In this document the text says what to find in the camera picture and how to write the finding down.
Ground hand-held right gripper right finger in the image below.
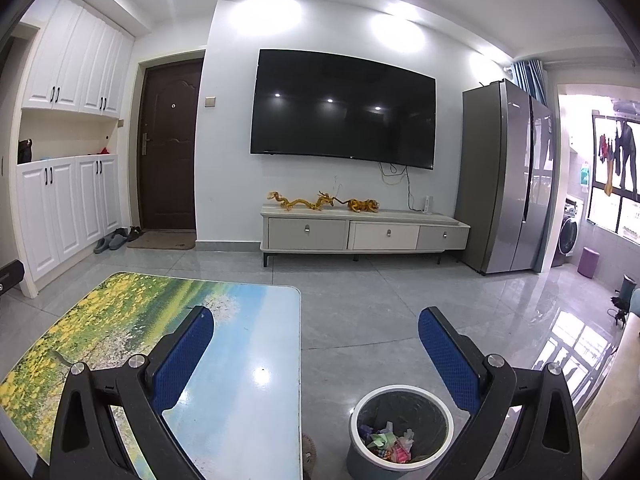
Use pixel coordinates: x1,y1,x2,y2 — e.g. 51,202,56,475
418,306,584,480

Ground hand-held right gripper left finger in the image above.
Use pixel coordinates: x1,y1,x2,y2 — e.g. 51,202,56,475
49,305,216,480

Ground grey round waste bin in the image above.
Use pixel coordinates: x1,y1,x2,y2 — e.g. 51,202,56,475
346,384,455,480

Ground landscape print table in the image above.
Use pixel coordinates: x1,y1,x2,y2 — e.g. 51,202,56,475
0,271,304,480

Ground brown door mat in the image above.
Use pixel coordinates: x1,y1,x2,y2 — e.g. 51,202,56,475
126,230,197,251

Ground purple stool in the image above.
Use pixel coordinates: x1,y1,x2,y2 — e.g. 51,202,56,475
578,247,600,279

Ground white washing machine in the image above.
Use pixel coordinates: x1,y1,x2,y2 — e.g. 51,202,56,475
552,198,586,267

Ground white television console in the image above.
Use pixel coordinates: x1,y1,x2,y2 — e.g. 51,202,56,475
259,203,472,267

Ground grey double door fridge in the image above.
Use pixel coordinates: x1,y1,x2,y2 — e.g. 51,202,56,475
453,78,557,276

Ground black floor appliance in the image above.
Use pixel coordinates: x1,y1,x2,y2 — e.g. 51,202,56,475
609,274,639,329

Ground long golden dragon figurine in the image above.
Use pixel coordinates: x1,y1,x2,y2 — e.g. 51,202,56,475
267,190,322,214

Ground dark brown entrance door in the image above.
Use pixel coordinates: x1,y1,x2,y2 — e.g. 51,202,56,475
137,57,205,234

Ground hanging clothes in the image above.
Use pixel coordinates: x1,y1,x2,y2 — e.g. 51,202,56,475
597,119,640,199

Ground blue curtain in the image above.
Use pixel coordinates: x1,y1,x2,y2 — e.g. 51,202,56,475
510,58,547,106

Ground white wall cabinet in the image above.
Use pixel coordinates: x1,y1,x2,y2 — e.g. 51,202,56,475
15,0,136,301

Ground television cable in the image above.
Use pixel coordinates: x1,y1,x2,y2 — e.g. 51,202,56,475
377,161,417,211

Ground black wall television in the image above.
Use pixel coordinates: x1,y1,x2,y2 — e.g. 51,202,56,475
248,48,437,171

